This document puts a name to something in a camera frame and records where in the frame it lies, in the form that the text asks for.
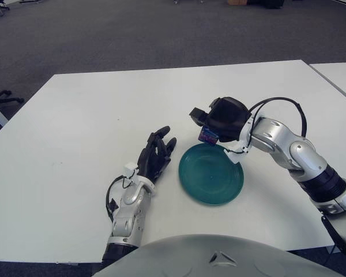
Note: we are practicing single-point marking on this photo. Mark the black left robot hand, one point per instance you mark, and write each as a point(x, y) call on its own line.
point(155, 161)

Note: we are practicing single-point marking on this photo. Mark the white right wrist sensor box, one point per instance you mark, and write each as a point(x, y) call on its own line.
point(235, 154)

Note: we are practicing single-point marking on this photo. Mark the purple blue gum pack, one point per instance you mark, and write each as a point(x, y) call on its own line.
point(208, 135)

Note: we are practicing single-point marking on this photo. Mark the brown cardboard box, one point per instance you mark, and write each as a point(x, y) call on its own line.
point(237, 1)

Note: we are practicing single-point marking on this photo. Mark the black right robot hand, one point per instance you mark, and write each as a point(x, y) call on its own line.
point(227, 119)

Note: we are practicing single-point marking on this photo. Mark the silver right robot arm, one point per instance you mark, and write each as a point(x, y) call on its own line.
point(305, 161)

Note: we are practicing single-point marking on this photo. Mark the grey robot torso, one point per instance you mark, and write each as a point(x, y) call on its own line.
point(216, 256)

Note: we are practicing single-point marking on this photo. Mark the dark background furniture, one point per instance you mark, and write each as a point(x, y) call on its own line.
point(266, 3)

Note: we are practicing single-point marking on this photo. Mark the white left wrist sensor box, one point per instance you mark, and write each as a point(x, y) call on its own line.
point(130, 170)

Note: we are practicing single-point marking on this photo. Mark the white wrist sensor box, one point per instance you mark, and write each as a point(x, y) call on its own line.
point(130, 170)
point(235, 154)

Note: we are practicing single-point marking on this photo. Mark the teal round plate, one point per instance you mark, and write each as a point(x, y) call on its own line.
point(212, 179)

